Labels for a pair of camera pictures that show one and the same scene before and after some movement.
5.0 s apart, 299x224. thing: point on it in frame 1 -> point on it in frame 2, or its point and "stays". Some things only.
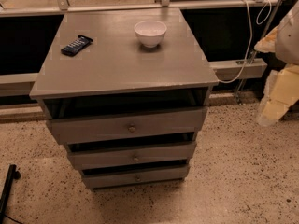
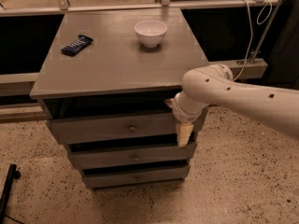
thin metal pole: [263, 36] stays
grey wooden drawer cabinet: [127, 91] stays
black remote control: [76, 46] stays
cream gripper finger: [267, 44] -> [170, 103]
